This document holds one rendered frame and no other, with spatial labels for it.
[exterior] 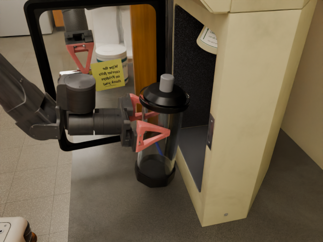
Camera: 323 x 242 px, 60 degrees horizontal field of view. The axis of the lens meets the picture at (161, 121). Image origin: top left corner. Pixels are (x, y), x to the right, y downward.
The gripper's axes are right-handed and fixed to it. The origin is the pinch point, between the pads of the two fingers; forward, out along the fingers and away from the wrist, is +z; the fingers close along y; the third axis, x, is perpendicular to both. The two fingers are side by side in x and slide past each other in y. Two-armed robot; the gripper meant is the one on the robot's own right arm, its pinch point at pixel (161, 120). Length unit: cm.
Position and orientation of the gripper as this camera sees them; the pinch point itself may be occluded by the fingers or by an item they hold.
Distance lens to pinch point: 62.6
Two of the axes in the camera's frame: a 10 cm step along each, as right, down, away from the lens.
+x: -1.3, 8.4, 5.3
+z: 9.7, -0.1, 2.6
